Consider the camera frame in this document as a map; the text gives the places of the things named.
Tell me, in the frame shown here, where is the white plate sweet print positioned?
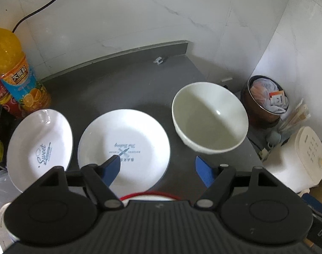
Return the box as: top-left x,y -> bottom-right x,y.
6,109 -> 73,192

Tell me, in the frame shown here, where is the large white bowl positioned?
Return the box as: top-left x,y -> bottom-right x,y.
171,82 -> 249,155

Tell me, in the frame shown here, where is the white rice cooker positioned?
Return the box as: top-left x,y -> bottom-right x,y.
263,126 -> 322,193

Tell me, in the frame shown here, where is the red drink can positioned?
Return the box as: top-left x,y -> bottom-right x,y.
0,80 -> 25,119

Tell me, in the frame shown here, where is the orange juice bottle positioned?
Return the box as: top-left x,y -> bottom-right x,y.
0,28 -> 51,113

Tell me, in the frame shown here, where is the red black bowl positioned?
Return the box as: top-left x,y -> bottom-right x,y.
120,191 -> 180,202

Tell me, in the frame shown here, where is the white plate baker print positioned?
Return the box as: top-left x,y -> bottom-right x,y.
78,109 -> 171,197

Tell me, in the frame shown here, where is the black power cable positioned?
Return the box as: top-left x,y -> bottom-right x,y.
12,0 -> 78,32

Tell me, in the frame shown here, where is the brown trash bin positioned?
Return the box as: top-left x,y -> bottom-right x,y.
241,75 -> 289,129

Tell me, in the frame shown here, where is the small white clip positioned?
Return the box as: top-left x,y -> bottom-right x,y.
153,56 -> 168,65

